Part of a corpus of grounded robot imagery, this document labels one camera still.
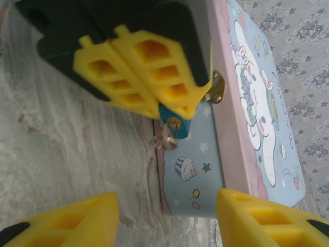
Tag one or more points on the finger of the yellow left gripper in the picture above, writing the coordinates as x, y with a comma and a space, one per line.
84, 54
177, 61

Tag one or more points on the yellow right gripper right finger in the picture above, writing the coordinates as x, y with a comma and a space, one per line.
257, 221

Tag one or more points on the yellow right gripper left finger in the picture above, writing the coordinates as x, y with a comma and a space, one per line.
77, 223

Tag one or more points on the small gold key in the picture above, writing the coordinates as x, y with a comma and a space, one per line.
173, 122

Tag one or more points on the gold box hasp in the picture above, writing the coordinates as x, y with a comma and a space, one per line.
218, 87

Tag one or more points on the blue cartoon tin box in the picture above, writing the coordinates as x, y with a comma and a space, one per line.
231, 144

